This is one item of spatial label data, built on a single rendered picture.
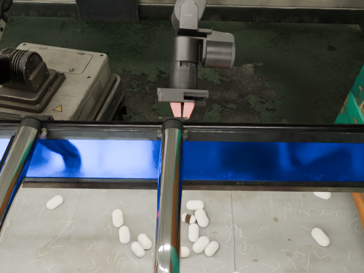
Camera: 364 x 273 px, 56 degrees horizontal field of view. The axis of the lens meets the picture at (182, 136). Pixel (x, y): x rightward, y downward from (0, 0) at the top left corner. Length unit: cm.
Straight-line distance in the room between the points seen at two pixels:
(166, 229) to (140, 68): 200
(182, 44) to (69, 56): 98
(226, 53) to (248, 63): 162
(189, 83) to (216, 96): 138
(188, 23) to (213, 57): 8
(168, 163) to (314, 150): 16
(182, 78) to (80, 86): 81
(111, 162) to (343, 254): 51
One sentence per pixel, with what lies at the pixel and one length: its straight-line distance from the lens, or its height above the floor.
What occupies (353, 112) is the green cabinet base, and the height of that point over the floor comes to 82.
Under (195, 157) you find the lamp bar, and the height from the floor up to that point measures 108.
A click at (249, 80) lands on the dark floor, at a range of 219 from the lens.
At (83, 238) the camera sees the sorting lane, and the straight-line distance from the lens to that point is 73.
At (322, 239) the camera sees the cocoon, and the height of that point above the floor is 76.
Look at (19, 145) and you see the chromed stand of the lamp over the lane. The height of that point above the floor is 112.
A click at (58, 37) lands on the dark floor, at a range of 268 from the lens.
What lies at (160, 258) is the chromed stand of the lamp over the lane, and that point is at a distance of 28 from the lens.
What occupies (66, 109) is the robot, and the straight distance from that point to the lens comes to 136.
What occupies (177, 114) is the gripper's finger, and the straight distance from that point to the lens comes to 67.
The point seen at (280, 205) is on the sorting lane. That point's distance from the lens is 76.
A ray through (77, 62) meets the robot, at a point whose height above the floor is 47.
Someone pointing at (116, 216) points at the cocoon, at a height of 76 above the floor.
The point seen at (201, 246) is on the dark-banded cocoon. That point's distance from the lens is 67.
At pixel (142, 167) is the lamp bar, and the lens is 38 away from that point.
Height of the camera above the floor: 138
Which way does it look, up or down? 49 degrees down
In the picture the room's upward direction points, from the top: straight up
